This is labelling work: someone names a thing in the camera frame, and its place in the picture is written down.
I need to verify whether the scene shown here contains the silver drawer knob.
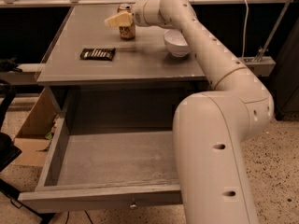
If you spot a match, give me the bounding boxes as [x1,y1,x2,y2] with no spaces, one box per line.
[129,202,138,210]

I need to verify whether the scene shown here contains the white cable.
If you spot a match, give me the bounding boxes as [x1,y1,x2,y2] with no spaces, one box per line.
[235,0,249,60]

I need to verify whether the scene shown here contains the metal diagonal brace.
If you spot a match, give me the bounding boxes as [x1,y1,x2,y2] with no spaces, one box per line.
[253,0,293,62]

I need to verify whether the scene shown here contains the cardboard box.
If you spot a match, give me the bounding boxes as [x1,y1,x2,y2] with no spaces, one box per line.
[13,90,57,167]

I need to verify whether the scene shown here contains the grey wooden cabinet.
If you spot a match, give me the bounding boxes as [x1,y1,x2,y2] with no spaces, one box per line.
[37,5,209,135]

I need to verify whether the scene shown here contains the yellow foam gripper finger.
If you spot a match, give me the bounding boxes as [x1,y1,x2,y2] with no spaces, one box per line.
[105,11,133,28]

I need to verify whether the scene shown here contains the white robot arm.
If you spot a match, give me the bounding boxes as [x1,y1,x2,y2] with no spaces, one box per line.
[105,0,274,224]

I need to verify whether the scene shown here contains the orange soda can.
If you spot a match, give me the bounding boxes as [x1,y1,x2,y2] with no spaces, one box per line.
[117,4,135,40]

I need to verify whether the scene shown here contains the open grey top drawer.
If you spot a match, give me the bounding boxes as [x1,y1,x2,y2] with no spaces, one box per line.
[19,110,182,213]

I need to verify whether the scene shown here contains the dark snack bar wrapper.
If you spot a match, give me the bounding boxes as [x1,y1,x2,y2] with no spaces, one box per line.
[80,48,116,61]

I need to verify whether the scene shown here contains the white ceramic bowl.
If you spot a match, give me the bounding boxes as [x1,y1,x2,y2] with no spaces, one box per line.
[164,29,191,58]

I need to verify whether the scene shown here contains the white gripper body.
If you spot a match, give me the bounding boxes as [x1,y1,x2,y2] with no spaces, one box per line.
[132,0,163,27]

